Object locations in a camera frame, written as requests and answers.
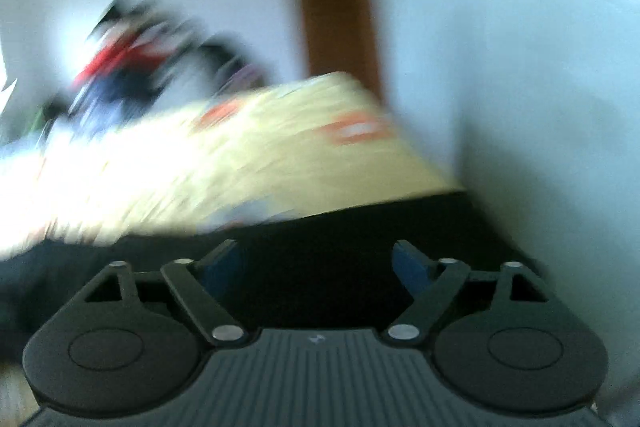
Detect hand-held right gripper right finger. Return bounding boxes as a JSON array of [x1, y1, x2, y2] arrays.
[[386, 239, 549, 348]]

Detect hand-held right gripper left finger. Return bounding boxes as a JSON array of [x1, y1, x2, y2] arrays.
[[83, 239, 247, 348]]

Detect black pants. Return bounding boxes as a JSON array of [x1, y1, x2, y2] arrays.
[[0, 191, 547, 348]]

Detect yellow floral bedsheet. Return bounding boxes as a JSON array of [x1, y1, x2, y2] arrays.
[[0, 72, 467, 260]]

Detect pile of clothes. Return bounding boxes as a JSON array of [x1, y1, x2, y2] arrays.
[[40, 0, 273, 140]]

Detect brown wooden door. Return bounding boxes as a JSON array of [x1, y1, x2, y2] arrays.
[[286, 0, 397, 108]]

